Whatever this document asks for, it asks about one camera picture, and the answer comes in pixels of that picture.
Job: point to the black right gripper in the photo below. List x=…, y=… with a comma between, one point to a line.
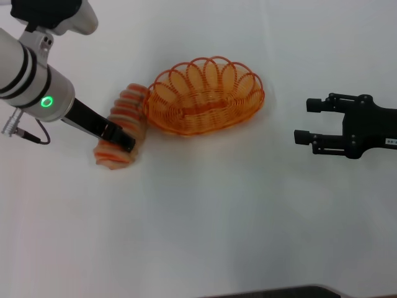
x=369, y=130

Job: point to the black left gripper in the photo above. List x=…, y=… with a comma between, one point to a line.
x=85, y=119

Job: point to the orange striped shrimp toy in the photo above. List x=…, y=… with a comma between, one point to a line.
x=127, y=108

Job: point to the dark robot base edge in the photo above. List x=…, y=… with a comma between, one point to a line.
x=279, y=291

